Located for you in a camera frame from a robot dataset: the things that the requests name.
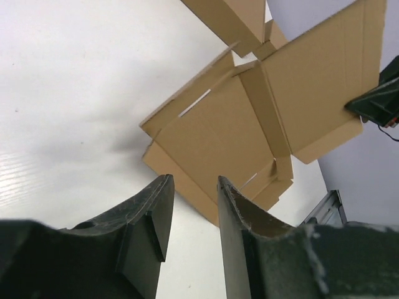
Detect small closed cardboard box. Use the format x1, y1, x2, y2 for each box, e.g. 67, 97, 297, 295
253, 19, 287, 61

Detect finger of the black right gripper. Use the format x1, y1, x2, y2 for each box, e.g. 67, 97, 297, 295
344, 55, 399, 128

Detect large closed cardboard box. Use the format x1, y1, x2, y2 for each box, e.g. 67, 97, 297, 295
182, 0, 266, 57

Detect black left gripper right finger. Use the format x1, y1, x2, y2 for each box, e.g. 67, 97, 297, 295
218, 176, 398, 298

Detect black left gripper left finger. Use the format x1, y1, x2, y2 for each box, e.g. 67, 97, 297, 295
1, 174, 175, 298

